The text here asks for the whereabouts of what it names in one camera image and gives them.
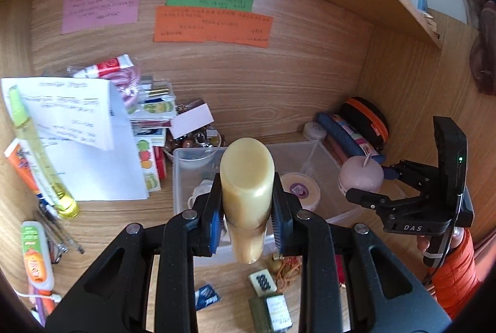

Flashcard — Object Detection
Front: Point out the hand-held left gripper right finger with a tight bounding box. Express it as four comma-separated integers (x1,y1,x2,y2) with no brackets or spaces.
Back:
272,172,452,333

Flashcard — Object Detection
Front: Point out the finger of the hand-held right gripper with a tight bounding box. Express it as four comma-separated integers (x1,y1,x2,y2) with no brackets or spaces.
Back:
345,187,419,214
383,160,439,195

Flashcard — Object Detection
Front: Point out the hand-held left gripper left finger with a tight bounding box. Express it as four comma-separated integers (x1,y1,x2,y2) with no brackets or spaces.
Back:
46,175,224,333

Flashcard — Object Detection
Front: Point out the pink candle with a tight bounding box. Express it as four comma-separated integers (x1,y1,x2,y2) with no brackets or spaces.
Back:
339,152,384,208

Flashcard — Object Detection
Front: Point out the cream pillar candle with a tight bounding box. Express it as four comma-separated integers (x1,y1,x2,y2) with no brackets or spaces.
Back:
219,137,276,265

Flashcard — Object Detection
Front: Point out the clear plastic storage box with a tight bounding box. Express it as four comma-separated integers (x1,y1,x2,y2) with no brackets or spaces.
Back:
172,139,351,267

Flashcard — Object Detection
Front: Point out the person's right forearm orange sleeve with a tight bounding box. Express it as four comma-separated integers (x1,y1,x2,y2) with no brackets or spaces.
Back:
429,229,483,320

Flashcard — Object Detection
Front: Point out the wooden desktop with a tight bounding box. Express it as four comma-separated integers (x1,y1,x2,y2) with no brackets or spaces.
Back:
0,129,446,333

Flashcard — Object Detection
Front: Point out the white cup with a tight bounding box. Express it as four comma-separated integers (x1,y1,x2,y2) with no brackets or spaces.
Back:
188,180,215,210

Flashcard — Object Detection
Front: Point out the round tape roll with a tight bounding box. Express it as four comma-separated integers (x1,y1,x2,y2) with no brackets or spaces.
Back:
280,172,321,211

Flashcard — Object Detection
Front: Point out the green dotted mahjong tile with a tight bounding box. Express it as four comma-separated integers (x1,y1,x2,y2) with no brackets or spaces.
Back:
248,268,278,296

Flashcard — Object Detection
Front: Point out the pink flat box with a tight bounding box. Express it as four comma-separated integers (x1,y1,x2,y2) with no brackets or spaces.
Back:
325,135,351,167

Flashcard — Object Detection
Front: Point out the blue sachet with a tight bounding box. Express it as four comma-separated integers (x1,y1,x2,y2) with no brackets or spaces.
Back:
194,283,222,311

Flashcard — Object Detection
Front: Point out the blue patterned pencil case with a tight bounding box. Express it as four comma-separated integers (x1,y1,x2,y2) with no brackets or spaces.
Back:
316,112,386,163

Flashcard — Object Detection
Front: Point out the black orange zip case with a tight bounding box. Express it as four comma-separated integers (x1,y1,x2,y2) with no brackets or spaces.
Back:
339,97,389,151

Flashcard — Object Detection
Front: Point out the green box white label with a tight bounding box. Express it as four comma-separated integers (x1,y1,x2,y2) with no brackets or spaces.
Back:
248,294,293,333

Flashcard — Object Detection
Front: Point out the small round white case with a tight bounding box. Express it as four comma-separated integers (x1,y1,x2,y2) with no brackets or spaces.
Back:
303,121,328,141

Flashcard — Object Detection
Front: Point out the bowl of brown beads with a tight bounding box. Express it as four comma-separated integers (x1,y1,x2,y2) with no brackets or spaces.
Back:
162,99,227,163

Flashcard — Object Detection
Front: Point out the white card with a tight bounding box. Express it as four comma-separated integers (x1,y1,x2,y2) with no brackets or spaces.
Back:
169,104,215,140

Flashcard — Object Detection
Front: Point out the stack of small colourful boxes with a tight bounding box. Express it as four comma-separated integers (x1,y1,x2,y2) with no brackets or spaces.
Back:
126,75,178,193

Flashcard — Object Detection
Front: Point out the dark carved wooden figure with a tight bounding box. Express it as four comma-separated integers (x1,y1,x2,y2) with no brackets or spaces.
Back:
468,0,496,97

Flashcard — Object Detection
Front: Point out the white printed paper sheet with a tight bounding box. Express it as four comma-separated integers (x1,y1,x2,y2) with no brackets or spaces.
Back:
1,77,150,201

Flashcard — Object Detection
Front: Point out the bundle of pens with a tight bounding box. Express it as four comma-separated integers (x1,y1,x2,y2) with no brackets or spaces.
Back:
37,199,86,265

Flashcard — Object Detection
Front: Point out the red white striped packet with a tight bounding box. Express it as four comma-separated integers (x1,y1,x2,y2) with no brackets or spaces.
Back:
110,66,141,109

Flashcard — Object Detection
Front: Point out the white bottle orange label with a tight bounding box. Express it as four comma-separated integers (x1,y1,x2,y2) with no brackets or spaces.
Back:
20,221,55,289

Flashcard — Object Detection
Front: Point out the yellow-green spray bottle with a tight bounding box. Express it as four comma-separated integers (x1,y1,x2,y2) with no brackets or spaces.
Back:
8,85,80,220

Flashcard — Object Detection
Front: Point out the red white tube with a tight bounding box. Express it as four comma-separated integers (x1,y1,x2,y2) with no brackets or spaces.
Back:
67,54,134,79

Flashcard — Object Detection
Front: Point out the orange white tube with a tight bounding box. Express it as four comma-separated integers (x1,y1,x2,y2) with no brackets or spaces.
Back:
4,138,49,202

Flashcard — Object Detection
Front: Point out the orange paper note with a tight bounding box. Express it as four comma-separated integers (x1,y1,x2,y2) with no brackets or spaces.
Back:
153,5,274,48

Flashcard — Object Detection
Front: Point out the green paper note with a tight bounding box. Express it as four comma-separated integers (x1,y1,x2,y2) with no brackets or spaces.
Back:
164,0,254,12

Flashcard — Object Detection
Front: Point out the pink paper note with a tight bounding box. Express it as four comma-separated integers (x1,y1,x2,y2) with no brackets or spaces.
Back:
61,0,144,35

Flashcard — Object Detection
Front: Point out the orange braided cord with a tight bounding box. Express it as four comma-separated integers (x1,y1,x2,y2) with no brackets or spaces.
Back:
269,255,303,294

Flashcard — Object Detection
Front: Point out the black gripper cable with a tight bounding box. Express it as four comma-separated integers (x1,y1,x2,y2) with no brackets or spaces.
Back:
423,264,443,289

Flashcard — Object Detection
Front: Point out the white cable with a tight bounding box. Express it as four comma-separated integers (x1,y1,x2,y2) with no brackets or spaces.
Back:
17,290,63,303

